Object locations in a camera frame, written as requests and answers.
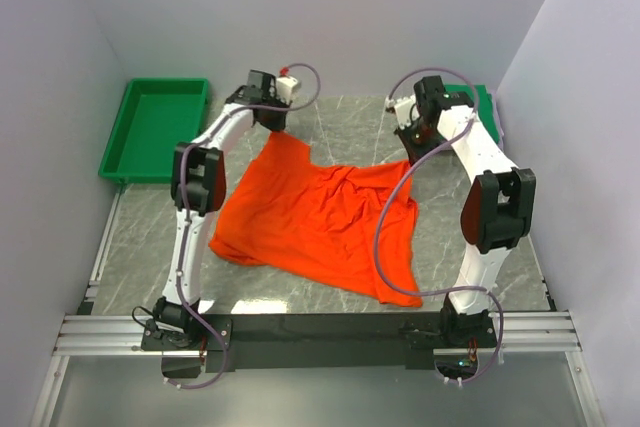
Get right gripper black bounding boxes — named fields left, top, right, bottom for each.
left=395, top=116, right=442, bottom=167

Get orange t shirt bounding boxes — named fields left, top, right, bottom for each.
left=209, top=133, right=422, bottom=308

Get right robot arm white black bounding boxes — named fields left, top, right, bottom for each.
left=385, top=74, right=536, bottom=347

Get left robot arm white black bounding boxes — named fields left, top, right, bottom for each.
left=143, top=67, right=300, bottom=350

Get green folded t shirt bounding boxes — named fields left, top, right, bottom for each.
left=445, top=84, right=502, bottom=145

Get green plastic bin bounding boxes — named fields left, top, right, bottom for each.
left=98, top=78, right=211, bottom=185

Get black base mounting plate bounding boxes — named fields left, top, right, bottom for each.
left=141, top=312, right=498, bottom=372

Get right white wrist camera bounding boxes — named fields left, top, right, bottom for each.
left=384, top=96, right=418, bottom=130

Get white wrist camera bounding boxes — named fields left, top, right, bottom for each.
left=384, top=96, right=418, bottom=130
left=275, top=75, right=301, bottom=104

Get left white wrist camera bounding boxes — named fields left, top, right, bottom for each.
left=275, top=75, right=301, bottom=104

